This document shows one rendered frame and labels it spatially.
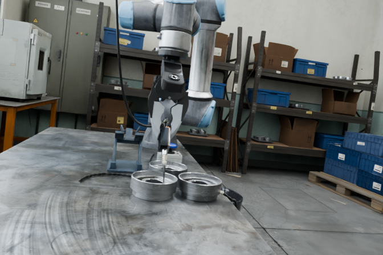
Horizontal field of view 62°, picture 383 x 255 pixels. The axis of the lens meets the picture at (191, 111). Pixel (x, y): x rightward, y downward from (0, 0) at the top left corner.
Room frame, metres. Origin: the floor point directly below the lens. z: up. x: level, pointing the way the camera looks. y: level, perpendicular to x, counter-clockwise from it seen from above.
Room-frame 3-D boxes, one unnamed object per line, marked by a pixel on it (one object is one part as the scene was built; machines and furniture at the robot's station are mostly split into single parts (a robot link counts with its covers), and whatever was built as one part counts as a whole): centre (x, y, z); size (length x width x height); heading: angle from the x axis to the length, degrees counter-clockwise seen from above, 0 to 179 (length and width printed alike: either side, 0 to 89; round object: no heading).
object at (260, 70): (4.87, -1.69, 1.00); 1.92 x 0.57 x 2.00; 101
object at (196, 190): (0.75, -0.04, 0.82); 0.10 x 0.10 x 0.04
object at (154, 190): (0.72, 0.06, 0.82); 0.10 x 0.10 x 0.04
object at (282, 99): (4.75, -1.09, 1.11); 0.52 x 0.38 x 0.22; 101
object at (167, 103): (1.32, 0.11, 0.97); 0.13 x 0.12 x 0.14; 82
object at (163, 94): (0.78, 0.06, 1.07); 0.09 x 0.08 x 0.12; 12
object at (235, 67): (4.45, 0.41, 1.00); 1.92 x 0.57 x 2.00; 101
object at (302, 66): (4.85, -1.60, 1.61); 0.52 x 0.38 x 0.22; 104
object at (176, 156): (1.00, 0.05, 0.82); 0.08 x 0.07 x 0.05; 11
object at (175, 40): (0.78, 0.06, 1.15); 0.08 x 0.08 x 0.05
